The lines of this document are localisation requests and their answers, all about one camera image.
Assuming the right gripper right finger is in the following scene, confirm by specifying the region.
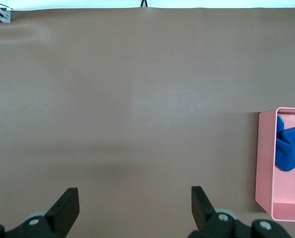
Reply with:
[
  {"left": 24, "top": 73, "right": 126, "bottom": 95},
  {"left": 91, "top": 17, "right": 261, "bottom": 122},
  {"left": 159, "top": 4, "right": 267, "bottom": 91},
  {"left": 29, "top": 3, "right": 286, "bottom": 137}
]
[{"left": 188, "top": 185, "right": 244, "bottom": 238}]

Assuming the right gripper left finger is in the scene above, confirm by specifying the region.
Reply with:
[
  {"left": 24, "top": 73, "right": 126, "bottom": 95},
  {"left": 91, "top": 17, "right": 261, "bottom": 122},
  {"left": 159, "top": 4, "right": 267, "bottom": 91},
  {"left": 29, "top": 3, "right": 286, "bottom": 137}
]
[{"left": 4, "top": 187, "right": 80, "bottom": 238}]

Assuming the blue cloth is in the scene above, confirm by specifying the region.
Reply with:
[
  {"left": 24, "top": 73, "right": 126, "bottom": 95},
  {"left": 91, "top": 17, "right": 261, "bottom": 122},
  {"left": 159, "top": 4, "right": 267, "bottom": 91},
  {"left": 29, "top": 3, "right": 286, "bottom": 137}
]
[{"left": 275, "top": 115, "right": 295, "bottom": 172}]

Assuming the pink plastic bin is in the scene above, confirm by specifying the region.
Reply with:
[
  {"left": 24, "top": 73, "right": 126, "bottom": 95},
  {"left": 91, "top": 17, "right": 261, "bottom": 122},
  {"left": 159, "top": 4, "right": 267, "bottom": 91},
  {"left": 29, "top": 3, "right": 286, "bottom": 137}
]
[{"left": 255, "top": 107, "right": 295, "bottom": 222}]

